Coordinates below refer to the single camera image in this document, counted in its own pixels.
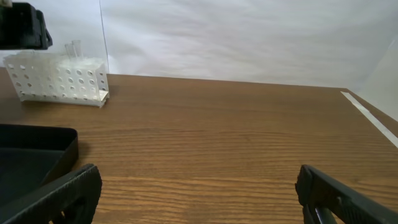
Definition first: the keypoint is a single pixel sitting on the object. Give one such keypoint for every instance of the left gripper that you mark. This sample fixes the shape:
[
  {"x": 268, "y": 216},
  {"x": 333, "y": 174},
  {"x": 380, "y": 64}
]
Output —
[{"x": 21, "y": 28}]

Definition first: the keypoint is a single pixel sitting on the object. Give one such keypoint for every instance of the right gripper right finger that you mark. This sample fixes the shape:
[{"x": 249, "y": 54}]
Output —
[{"x": 357, "y": 211}]

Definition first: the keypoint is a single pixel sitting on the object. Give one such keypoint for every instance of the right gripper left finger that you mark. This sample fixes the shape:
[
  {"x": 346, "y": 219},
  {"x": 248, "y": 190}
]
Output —
[{"x": 46, "y": 199}]

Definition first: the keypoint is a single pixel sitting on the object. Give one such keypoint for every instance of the black tray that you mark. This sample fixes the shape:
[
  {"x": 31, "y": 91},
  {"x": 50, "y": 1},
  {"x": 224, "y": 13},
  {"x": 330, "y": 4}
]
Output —
[{"x": 28, "y": 161}]

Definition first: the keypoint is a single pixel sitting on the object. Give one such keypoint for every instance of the white test tube rack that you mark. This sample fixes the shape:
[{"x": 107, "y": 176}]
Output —
[{"x": 62, "y": 81}]

